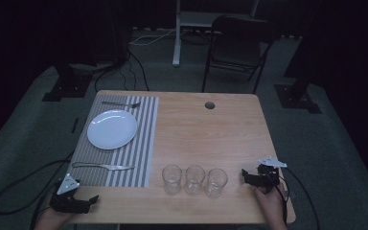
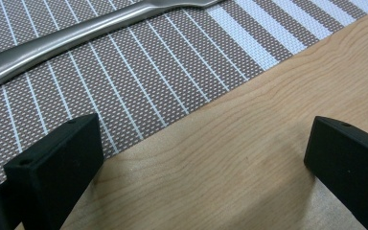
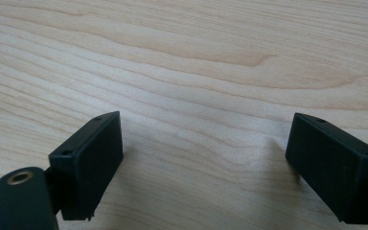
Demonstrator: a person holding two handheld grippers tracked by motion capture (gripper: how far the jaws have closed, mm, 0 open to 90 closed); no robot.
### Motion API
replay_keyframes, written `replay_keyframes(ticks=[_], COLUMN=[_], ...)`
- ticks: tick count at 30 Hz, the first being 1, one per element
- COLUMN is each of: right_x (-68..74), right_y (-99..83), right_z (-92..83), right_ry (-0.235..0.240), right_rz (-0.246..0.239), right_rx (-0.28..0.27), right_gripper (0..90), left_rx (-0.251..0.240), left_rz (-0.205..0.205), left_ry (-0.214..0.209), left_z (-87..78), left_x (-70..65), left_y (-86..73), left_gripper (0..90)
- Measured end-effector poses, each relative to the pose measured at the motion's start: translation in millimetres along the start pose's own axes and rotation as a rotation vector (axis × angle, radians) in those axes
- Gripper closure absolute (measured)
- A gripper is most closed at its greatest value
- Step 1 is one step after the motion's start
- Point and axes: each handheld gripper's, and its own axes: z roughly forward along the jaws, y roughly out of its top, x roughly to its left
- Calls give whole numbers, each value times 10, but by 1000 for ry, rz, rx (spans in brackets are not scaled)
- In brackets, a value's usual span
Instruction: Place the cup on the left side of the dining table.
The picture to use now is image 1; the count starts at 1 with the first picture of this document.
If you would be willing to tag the person's right hand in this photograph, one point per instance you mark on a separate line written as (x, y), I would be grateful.
(273, 207)

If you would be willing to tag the clear drinking glass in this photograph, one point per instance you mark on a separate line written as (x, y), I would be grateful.
(172, 180)
(216, 183)
(194, 181)

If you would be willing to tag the person's left hand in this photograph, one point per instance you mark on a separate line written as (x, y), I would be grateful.
(50, 220)

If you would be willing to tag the white round plate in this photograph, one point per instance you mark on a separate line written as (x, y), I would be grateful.
(111, 129)

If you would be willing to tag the black folding chair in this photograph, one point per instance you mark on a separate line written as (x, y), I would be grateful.
(236, 48)

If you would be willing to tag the black stand base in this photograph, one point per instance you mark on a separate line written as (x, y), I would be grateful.
(297, 96)
(68, 86)

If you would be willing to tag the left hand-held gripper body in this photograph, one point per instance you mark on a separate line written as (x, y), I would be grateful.
(66, 202)

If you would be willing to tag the grey striped placemat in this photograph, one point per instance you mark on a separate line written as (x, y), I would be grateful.
(143, 143)

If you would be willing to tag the round dark table grommet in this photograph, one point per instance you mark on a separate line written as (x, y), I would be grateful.
(210, 105)

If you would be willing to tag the white metal stand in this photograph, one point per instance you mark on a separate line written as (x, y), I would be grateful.
(177, 48)

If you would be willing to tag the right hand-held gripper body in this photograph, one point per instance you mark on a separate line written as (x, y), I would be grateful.
(267, 177)

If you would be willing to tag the silver table knife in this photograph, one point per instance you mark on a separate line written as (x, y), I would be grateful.
(105, 166)

